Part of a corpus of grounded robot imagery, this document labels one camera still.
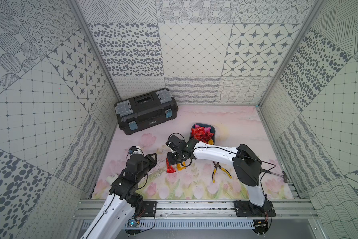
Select aluminium mounting rail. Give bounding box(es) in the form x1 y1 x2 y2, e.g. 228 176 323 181
72 199 318 220

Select white ventilation grille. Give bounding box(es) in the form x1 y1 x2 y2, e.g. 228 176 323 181
81 220 256 231

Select black plastic toolbox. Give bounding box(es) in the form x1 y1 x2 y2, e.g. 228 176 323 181
114 88 179 135

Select teal plastic storage box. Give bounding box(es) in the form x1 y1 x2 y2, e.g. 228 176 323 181
190 122 216 145

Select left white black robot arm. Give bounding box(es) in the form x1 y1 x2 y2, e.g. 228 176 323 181
82 153 158 239

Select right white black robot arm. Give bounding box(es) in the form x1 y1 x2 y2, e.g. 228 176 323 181
166 134 266 208

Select yellow handled pliers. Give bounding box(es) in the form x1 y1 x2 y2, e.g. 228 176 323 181
211 161 232 183

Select black screwdriver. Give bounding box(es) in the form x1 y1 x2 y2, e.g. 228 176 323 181
262 169 290 183

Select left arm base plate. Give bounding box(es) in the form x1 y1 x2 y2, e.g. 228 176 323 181
131 200 158 218

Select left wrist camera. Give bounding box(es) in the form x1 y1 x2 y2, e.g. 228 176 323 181
128 146 144 155

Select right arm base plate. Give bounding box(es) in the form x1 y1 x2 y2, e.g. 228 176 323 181
233 199 276 217

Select yellow tea bag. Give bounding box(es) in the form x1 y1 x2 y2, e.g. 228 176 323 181
176 162 187 171

